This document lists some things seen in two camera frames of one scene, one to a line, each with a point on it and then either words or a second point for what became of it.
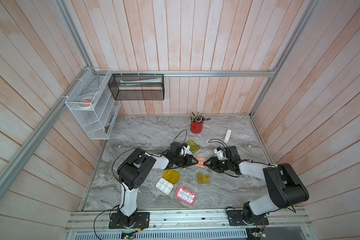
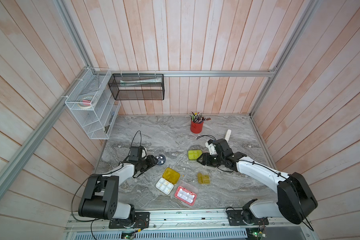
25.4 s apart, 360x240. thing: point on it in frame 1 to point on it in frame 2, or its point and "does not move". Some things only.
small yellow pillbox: (203, 179) does not move
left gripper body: (181, 161) to (148, 163)
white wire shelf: (91, 101) does not move
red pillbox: (185, 195) does not move
